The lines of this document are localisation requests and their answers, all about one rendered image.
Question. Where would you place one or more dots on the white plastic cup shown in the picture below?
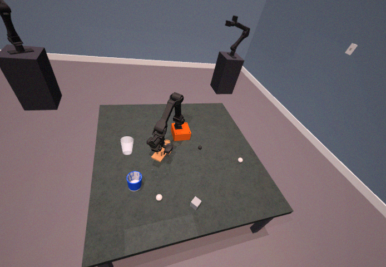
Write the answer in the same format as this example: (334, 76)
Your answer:
(127, 145)

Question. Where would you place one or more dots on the blue cup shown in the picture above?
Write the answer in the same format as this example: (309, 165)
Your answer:
(134, 180)

